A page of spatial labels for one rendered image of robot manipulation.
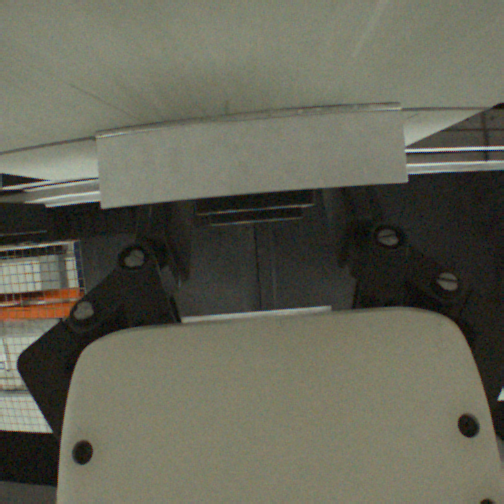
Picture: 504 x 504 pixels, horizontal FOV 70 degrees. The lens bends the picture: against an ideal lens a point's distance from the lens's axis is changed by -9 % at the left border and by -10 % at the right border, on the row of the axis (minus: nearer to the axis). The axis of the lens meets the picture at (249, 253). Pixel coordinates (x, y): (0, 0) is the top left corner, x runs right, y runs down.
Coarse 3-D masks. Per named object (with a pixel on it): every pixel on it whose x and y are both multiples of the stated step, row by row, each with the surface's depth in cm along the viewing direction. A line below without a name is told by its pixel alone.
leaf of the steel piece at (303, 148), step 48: (96, 144) 11; (144, 144) 11; (192, 144) 10; (240, 144) 10; (288, 144) 10; (336, 144) 10; (384, 144) 10; (144, 192) 11; (192, 192) 11; (240, 192) 11
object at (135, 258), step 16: (128, 256) 12; (144, 256) 12; (128, 272) 11; (144, 272) 11; (160, 272) 12; (128, 288) 11; (144, 288) 11; (160, 288) 11; (128, 304) 11; (144, 304) 11; (160, 304) 11; (176, 304) 13; (128, 320) 10; (144, 320) 10; (160, 320) 10; (176, 320) 11
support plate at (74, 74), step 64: (0, 0) 4; (64, 0) 4; (128, 0) 4; (192, 0) 4; (256, 0) 5; (320, 0) 5; (384, 0) 5; (448, 0) 5; (0, 64) 5; (64, 64) 6; (128, 64) 6; (192, 64) 7; (256, 64) 7; (320, 64) 7; (384, 64) 7; (448, 64) 7; (0, 128) 9; (64, 128) 10
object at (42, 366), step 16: (112, 320) 12; (48, 336) 11; (64, 336) 11; (80, 336) 11; (96, 336) 11; (32, 352) 11; (48, 352) 11; (64, 352) 11; (80, 352) 11; (32, 368) 11; (48, 368) 10; (64, 368) 10; (32, 384) 10; (48, 384) 10; (64, 384) 10; (48, 400) 10; (64, 400) 10; (48, 416) 10
